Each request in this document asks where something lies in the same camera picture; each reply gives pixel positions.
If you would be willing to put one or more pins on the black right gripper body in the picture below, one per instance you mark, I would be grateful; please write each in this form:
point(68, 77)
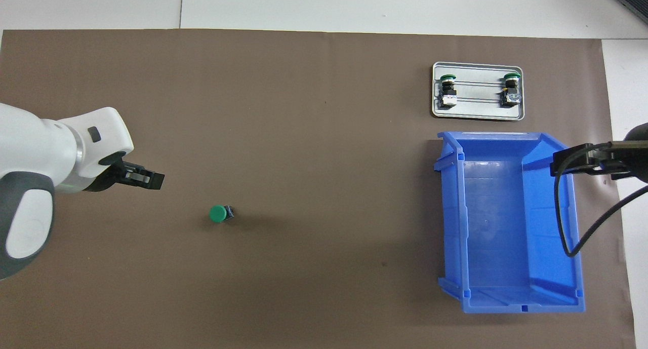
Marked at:
point(640, 156)

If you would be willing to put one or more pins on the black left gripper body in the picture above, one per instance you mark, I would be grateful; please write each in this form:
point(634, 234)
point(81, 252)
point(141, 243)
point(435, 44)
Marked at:
point(114, 179)

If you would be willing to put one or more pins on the green push button switch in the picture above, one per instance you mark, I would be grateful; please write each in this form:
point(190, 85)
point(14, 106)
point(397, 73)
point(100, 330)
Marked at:
point(510, 93)
point(217, 214)
point(448, 93)

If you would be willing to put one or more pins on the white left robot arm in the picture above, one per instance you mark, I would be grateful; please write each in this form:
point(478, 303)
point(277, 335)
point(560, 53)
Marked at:
point(30, 146)

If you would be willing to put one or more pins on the blue plastic storage bin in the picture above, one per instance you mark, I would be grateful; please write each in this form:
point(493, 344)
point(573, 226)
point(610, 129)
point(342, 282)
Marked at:
point(501, 227)

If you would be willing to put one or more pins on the grey metal tray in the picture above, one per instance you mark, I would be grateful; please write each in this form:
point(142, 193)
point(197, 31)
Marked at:
point(478, 112)

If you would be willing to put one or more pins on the brown paper table mat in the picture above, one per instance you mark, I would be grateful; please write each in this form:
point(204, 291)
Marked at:
point(304, 136)

